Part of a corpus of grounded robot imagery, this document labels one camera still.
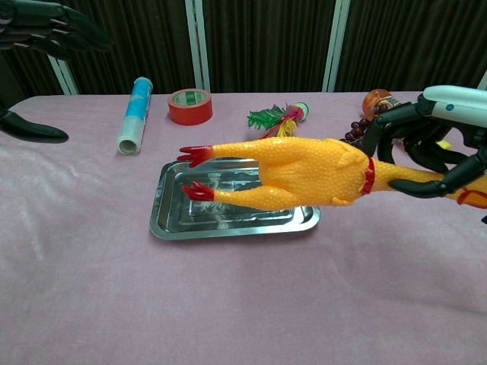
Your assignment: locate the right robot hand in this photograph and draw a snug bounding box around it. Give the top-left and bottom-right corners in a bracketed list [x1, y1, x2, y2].
[363, 85, 487, 198]

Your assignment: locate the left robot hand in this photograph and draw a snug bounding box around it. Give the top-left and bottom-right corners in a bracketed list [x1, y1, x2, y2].
[0, 0, 114, 144]

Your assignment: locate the yellow rubber chicken toy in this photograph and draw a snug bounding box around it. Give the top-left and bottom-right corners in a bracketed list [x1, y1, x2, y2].
[177, 136, 487, 210]

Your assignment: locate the rectangular stainless steel tray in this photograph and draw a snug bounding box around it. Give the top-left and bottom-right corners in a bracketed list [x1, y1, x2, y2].
[149, 157, 321, 241]

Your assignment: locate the black pleated screen panel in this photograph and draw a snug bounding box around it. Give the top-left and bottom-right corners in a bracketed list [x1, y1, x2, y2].
[0, 49, 65, 115]
[60, 0, 199, 95]
[334, 0, 487, 92]
[201, 0, 338, 94]

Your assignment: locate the clear bottle with yellow cap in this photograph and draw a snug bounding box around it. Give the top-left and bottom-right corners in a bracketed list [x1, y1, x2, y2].
[362, 89, 454, 151]

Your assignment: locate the dark purple grape bunch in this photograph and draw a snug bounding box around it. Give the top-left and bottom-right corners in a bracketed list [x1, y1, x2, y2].
[344, 117, 373, 144]

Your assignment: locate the blue cling film roll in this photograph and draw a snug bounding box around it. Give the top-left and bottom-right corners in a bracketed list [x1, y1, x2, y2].
[116, 76, 154, 156]

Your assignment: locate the red adhesive tape roll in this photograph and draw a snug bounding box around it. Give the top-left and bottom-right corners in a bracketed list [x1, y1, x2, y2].
[167, 88, 214, 126]

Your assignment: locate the colourful feather shuttlecock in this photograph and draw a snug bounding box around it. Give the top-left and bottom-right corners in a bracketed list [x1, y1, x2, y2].
[247, 100, 310, 141]

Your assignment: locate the pink plush tablecloth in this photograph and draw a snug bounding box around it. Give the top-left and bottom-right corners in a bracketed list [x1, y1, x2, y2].
[0, 90, 487, 365]

